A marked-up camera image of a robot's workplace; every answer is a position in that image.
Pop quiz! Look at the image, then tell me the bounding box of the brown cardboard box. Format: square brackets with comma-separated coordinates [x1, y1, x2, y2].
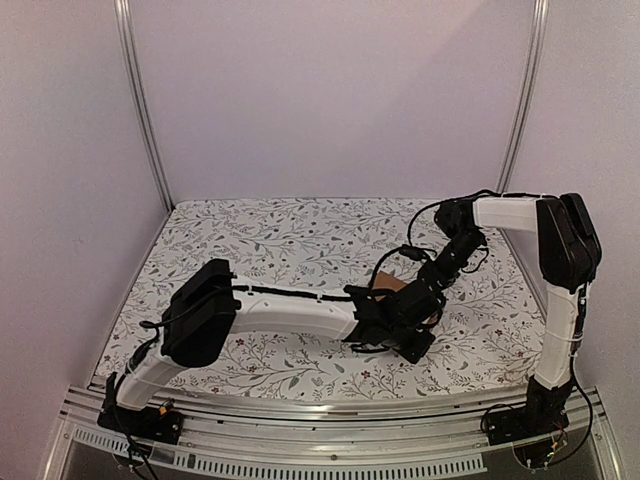
[373, 272, 442, 329]

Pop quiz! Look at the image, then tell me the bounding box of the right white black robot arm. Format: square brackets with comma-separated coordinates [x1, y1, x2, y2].
[418, 190, 602, 436]

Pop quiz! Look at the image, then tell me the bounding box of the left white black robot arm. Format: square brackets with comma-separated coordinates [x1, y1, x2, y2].
[108, 259, 446, 434]

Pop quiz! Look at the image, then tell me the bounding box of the floral patterned table mat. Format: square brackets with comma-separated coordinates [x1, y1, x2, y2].
[95, 199, 544, 402]

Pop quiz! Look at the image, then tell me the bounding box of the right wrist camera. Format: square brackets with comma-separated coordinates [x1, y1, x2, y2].
[398, 244, 430, 262]

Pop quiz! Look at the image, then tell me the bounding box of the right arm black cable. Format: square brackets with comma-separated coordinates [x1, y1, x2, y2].
[405, 188, 491, 251]

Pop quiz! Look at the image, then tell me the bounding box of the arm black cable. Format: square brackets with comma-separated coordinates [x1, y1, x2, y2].
[405, 188, 491, 251]
[367, 245, 406, 291]

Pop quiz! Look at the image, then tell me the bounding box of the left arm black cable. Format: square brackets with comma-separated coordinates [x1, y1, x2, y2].
[367, 245, 406, 291]

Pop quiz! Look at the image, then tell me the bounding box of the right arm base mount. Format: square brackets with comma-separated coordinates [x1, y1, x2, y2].
[480, 404, 569, 470]

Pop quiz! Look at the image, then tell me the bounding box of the aluminium front rail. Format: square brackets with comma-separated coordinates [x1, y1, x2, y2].
[45, 386, 623, 479]

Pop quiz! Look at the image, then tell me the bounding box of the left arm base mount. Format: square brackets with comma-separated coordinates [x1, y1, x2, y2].
[97, 398, 184, 445]

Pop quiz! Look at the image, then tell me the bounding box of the right aluminium frame post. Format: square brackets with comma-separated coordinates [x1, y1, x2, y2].
[496, 0, 550, 193]

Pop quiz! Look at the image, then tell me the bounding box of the aluminium frame post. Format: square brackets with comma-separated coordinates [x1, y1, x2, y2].
[114, 0, 175, 213]
[496, 0, 550, 193]

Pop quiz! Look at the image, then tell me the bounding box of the left aluminium frame post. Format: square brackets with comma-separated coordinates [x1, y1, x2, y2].
[114, 0, 175, 213]

